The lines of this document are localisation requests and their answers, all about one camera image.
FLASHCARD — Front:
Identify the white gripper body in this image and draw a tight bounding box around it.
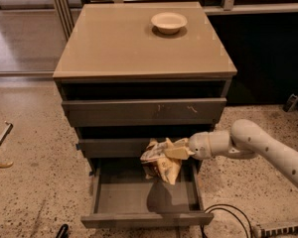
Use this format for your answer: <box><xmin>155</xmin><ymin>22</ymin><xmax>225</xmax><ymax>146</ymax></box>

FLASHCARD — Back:
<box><xmin>189</xmin><ymin>131</ymin><xmax>232</xmax><ymax>160</ymax></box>

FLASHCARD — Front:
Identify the grey bottom drawer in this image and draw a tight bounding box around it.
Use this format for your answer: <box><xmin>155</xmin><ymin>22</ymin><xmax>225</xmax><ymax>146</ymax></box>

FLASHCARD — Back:
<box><xmin>81</xmin><ymin>164</ymin><xmax>214</xmax><ymax>229</ymax></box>

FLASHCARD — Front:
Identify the grey drawer cabinet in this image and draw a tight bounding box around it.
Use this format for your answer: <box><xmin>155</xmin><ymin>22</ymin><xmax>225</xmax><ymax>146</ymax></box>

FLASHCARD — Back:
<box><xmin>53</xmin><ymin>1</ymin><xmax>238</xmax><ymax>171</ymax></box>

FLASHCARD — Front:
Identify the black object bottom edge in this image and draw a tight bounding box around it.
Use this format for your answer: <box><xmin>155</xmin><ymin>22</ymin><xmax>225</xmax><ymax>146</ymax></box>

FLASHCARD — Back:
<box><xmin>56</xmin><ymin>224</ymin><xmax>70</xmax><ymax>238</ymax></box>

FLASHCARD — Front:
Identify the white paper bowl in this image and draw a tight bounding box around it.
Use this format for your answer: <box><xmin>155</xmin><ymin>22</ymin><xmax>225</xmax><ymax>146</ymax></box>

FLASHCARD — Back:
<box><xmin>151</xmin><ymin>12</ymin><xmax>188</xmax><ymax>35</ymax></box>

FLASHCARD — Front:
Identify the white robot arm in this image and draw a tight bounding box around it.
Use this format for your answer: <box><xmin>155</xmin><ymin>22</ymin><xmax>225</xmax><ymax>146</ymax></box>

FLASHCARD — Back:
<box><xmin>163</xmin><ymin>119</ymin><xmax>298</xmax><ymax>188</ymax></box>

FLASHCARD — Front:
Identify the grey drawer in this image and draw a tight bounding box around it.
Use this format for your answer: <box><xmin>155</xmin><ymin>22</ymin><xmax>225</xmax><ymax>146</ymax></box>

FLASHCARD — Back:
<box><xmin>77</xmin><ymin>139</ymin><xmax>151</xmax><ymax>158</ymax></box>
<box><xmin>81</xmin><ymin>164</ymin><xmax>214</xmax><ymax>229</ymax></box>
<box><xmin>62</xmin><ymin>98</ymin><xmax>226</xmax><ymax>127</ymax></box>

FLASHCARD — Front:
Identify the grey top drawer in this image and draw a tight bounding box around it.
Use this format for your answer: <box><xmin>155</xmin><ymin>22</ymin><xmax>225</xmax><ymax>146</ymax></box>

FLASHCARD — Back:
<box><xmin>62</xmin><ymin>98</ymin><xmax>226</xmax><ymax>127</ymax></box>

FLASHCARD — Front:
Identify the small grey floor device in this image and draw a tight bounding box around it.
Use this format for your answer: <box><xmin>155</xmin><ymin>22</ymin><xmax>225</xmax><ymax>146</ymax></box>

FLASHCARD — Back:
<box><xmin>283</xmin><ymin>94</ymin><xmax>298</xmax><ymax>112</ymax></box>

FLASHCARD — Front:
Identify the metal window frame post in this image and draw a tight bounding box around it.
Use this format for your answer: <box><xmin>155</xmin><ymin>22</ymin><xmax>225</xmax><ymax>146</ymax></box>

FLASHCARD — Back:
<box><xmin>53</xmin><ymin>0</ymin><xmax>75</xmax><ymax>40</ymax></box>

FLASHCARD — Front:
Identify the grey middle drawer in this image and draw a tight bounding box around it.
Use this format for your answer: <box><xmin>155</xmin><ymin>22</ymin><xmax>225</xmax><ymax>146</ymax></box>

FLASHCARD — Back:
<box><xmin>77</xmin><ymin>139</ymin><xmax>151</xmax><ymax>158</ymax></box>

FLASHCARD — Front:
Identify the metal stand leg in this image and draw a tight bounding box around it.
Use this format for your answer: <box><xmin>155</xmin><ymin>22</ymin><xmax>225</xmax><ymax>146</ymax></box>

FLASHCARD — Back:
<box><xmin>0</xmin><ymin>121</ymin><xmax>13</xmax><ymax>169</ymax></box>

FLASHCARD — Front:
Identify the brown chip bag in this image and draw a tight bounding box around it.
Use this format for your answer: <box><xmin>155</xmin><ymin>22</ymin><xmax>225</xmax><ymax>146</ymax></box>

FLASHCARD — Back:
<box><xmin>140</xmin><ymin>138</ymin><xmax>189</xmax><ymax>185</ymax></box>

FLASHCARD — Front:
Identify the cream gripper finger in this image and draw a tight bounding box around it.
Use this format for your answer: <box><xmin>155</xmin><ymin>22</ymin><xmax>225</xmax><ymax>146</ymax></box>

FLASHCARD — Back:
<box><xmin>164</xmin><ymin>147</ymin><xmax>194</xmax><ymax>160</ymax></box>

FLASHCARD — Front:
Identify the black floor cable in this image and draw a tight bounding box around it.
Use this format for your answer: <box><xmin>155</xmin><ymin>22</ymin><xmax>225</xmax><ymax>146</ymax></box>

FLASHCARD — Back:
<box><xmin>200</xmin><ymin>203</ymin><xmax>254</xmax><ymax>238</ymax></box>

